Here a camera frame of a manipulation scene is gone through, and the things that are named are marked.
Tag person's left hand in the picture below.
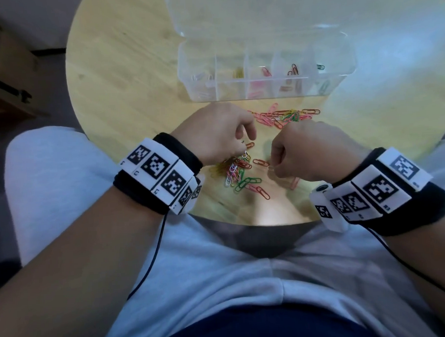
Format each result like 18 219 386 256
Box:
169 100 259 169

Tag person's right forearm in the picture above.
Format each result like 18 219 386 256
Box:
380 205 445 337

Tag clear plastic compartment box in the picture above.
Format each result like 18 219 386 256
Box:
165 0 386 105

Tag black right camera cable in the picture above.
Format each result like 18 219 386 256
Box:
364 223 445 310

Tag black left camera cable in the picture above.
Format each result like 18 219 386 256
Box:
123 211 173 301

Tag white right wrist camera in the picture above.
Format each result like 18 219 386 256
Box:
308 181 350 235

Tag dark blue shirt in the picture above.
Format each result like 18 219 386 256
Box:
151 299 374 337

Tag black wristband white markers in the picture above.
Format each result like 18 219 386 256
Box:
110 130 207 219
321 145 445 240

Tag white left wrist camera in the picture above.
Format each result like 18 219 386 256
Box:
187 173 207 213

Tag brown cardboard box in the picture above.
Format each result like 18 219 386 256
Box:
0 12 50 122

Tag black camera cable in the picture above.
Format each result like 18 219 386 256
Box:
364 223 445 310
123 211 173 301

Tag person's right hand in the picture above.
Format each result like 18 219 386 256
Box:
268 118 373 185

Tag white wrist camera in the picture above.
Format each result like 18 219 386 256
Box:
187 173 207 213
308 181 350 235

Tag pile of coloured paper clips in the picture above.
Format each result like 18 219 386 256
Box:
206 100 325 204

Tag black right wristband white markers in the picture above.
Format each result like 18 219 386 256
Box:
321 145 445 240

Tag person's left forearm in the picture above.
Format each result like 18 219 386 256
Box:
0 183 173 337

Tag black left wristband white markers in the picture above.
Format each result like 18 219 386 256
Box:
110 130 207 219

